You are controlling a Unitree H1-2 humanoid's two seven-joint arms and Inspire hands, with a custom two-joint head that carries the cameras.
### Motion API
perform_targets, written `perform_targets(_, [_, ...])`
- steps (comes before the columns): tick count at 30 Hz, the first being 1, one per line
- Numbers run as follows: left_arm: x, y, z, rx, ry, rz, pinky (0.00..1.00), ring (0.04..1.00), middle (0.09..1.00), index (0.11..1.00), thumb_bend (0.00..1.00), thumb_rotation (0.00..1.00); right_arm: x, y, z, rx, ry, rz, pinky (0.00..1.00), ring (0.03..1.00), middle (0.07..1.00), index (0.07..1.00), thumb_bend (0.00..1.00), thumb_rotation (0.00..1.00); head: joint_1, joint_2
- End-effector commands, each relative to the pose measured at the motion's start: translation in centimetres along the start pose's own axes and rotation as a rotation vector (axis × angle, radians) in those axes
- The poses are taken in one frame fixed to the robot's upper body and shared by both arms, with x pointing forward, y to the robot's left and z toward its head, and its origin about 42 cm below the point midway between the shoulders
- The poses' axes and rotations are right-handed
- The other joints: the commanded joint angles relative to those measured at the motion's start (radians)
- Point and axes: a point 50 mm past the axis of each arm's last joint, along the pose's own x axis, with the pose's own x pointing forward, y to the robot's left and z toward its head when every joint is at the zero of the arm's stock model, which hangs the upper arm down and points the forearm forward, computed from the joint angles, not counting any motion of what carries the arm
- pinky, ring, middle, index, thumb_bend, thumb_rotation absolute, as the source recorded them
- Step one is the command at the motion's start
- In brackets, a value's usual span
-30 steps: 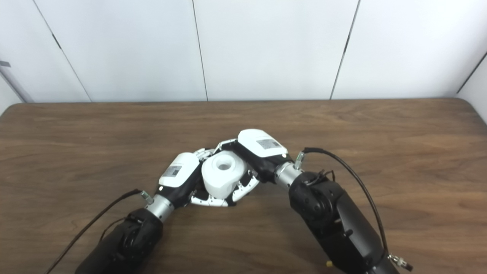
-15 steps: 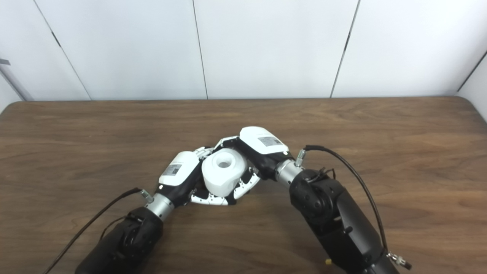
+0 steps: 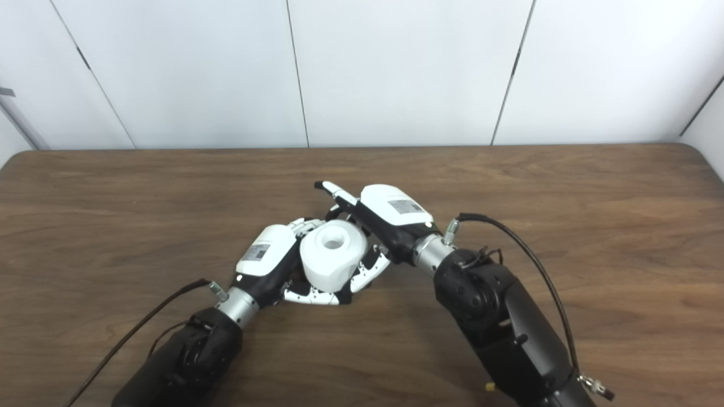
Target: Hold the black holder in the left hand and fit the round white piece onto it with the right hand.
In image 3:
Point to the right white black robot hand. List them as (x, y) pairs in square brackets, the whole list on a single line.
[(396, 212)]

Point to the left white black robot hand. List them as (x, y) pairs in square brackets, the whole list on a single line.
[(263, 254)]

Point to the round white piece with holes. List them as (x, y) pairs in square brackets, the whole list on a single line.
[(331, 260)]

